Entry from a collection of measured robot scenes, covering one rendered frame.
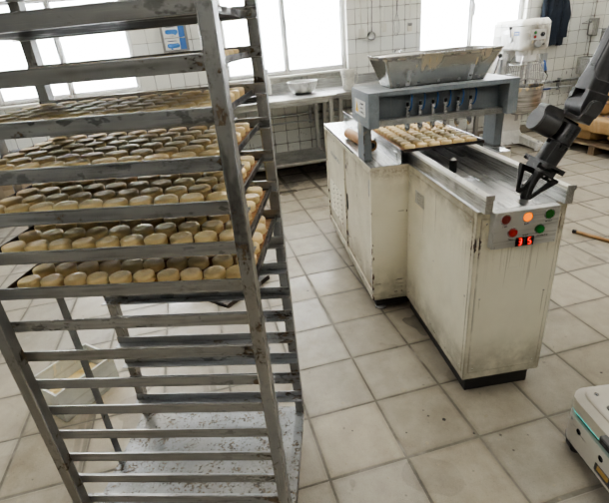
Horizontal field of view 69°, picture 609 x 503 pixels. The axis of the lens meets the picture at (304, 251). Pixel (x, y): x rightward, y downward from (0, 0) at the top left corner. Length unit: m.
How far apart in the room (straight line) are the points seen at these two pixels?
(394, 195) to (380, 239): 0.24
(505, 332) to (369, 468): 0.75
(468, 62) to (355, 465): 1.79
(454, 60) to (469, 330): 1.21
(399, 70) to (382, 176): 0.48
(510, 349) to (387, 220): 0.83
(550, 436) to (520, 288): 0.57
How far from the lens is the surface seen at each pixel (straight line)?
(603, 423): 1.80
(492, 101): 2.46
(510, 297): 1.89
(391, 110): 2.26
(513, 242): 1.73
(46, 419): 1.42
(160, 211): 0.96
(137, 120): 0.92
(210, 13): 0.82
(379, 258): 2.39
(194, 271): 1.05
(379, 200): 2.26
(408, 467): 1.83
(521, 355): 2.10
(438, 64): 2.27
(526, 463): 1.93
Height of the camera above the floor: 1.44
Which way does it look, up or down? 26 degrees down
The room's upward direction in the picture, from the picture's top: 5 degrees counter-clockwise
